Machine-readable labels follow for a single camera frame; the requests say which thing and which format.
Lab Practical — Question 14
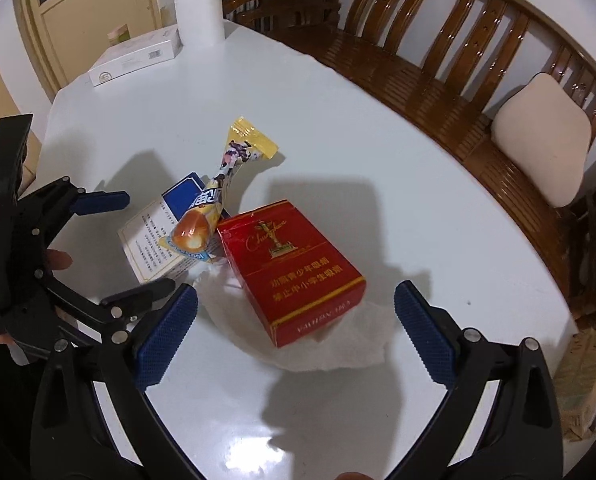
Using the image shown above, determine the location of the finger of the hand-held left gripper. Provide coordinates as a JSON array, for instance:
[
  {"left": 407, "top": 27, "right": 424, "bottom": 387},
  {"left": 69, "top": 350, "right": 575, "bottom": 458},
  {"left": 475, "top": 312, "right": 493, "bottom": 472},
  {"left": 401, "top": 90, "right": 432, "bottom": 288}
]
[
  {"left": 38, "top": 276, "right": 177, "bottom": 346},
  {"left": 14, "top": 176, "right": 131, "bottom": 247}
]

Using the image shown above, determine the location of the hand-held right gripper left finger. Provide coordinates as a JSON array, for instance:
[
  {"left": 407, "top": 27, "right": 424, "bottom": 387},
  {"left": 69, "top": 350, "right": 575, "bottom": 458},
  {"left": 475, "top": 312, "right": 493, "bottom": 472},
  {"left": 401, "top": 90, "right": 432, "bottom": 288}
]
[{"left": 30, "top": 282, "right": 199, "bottom": 480}]

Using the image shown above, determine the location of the beige cushion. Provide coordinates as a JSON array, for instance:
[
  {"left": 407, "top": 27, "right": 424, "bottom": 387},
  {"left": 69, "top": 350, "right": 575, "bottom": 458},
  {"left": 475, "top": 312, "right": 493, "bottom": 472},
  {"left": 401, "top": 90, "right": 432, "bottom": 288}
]
[{"left": 491, "top": 72, "right": 592, "bottom": 209}]

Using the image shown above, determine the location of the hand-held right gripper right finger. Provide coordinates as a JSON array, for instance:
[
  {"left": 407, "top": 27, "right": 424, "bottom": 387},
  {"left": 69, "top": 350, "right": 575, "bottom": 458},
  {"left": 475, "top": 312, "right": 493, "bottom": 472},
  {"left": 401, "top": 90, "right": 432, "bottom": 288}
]
[{"left": 394, "top": 280, "right": 564, "bottom": 480}]

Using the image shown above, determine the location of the person's left hand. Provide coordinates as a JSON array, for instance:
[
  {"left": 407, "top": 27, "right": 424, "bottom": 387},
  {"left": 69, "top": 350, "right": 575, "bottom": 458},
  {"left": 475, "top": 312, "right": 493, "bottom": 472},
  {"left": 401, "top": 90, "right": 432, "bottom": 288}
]
[{"left": 45, "top": 249, "right": 74, "bottom": 272}]

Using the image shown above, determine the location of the cream glazed door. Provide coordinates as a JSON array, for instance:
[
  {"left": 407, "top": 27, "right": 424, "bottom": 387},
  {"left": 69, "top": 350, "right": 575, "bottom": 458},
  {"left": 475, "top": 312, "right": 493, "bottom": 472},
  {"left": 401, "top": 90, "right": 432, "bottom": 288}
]
[{"left": 0, "top": 0, "right": 179, "bottom": 126}]

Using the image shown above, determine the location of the white flat box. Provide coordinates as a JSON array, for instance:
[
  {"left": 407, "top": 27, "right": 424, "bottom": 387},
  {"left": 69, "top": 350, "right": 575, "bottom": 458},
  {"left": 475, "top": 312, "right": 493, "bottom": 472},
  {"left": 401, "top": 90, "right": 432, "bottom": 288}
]
[{"left": 88, "top": 27, "right": 184, "bottom": 87}]

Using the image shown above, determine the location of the brown wooden bench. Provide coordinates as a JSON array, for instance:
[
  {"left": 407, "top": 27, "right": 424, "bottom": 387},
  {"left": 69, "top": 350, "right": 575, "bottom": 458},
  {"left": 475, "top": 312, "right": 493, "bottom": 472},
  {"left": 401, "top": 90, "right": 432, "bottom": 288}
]
[{"left": 223, "top": 0, "right": 596, "bottom": 321}]

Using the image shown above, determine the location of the yellow snack wrapper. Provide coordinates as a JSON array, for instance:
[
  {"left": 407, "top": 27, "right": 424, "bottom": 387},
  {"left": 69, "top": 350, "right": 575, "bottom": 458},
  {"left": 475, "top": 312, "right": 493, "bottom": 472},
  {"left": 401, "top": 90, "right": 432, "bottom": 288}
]
[{"left": 159, "top": 117, "right": 280, "bottom": 264}]

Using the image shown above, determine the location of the blue and white box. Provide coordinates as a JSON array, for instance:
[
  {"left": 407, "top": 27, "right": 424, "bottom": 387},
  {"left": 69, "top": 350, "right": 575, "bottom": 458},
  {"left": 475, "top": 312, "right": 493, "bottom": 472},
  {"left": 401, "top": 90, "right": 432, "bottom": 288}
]
[{"left": 118, "top": 171, "right": 234, "bottom": 283}]

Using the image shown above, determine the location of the red cigarette box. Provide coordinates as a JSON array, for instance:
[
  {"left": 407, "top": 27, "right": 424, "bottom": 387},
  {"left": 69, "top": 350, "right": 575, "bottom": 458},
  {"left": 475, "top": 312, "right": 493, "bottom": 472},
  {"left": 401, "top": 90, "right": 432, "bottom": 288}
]
[{"left": 216, "top": 200, "right": 367, "bottom": 348}]

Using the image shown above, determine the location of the white tissue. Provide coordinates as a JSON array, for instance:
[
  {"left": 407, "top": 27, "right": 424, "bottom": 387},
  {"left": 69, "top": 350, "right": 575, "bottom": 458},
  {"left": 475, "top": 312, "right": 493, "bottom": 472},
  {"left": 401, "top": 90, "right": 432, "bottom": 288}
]
[{"left": 193, "top": 260, "right": 396, "bottom": 372}]

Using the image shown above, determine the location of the white paper towel roll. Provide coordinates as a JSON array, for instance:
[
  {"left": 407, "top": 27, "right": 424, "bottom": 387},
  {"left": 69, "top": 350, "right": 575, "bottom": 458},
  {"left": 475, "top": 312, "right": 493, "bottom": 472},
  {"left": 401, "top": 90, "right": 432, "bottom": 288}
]
[{"left": 173, "top": 0, "right": 225, "bottom": 47}]

